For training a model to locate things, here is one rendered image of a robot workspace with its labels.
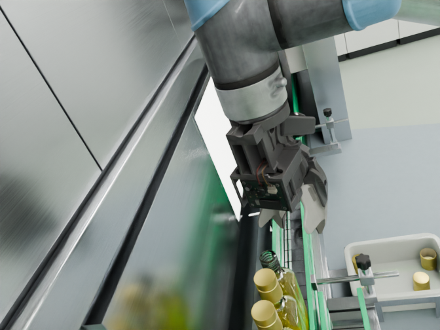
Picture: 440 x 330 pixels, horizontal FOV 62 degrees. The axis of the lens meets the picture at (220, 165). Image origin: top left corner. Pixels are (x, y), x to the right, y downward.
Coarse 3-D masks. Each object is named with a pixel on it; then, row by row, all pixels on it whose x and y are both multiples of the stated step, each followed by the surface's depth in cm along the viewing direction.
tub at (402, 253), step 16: (368, 240) 95; (384, 240) 93; (400, 240) 92; (416, 240) 91; (432, 240) 90; (352, 256) 96; (384, 256) 95; (400, 256) 94; (416, 256) 94; (352, 272) 89; (400, 272) 92; (432, 272) 90; (352, 288) 85; (384, 288) 90; (400, 288) 89; (432, 288) 86
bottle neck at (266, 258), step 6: (264, 252) 63; (270, 252) 62; (264, 258) 63; (270, 258) 63; (276, 258) 61; (264, 264) 61; (270, 264) 61; (276, 264) 61; (276, 270) 62; (276, 276) 62; (282, 276) 63
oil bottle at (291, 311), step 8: (288, 296) 61; (288, 304) 59; (296, 304) 61; (280, 312) 58; (288, 312) 58; (296, 312) 59; (288, 320) 57; (296, 320) 58; (296, 328) 58; (304, 328) 64
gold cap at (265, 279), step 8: (264, 272) 57; (272, 272) 56; (256, 280) 56; (264, 280) 55; (272, 280) 55; (264, 288) 55; (272, 288) 55; (280, 288) 57; (264, 296) 56; (272, 296) 56; (280, 296) 57
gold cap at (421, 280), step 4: (416, 272) 86; (420, 272) 86; (412, 276) 86; (416, 276) 85; (420, 276) 85; (424, 276) 85; (428, 276) 84; (416, 280) 85; (420, 280) 84; (424, 280) 84; (428, 280) 84; (416, 284) 85; (420, 284) 84; (424, 284) 84; (428, 284) 84; (416, 288) 86; (420, 288) 85; (424, 288) 84; (428, 288) 85
